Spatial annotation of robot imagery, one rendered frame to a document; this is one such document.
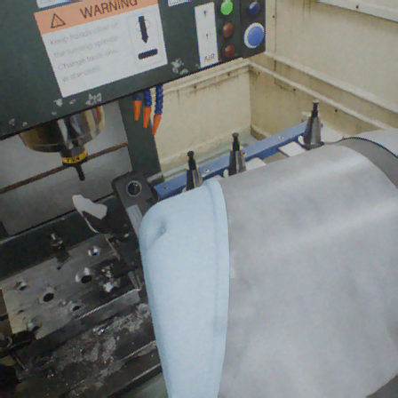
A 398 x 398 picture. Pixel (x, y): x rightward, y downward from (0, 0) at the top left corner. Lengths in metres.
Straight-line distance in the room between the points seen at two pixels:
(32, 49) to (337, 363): 0.48
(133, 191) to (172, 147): 1.45
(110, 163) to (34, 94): 0.87
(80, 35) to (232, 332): 0.46
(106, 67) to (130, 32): 0.06
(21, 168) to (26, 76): 0.80
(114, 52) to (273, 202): 0.42
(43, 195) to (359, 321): 1.28
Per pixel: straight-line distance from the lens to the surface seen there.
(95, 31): 0.58
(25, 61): 0.57
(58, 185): 1.42
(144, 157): 1.52
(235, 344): 0.19
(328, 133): 1.10
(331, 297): 0.20
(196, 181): 0.87
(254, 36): 0.69
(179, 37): 0.63
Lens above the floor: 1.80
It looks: 39 degrees down
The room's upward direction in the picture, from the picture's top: 8 degrees counter-clockwise
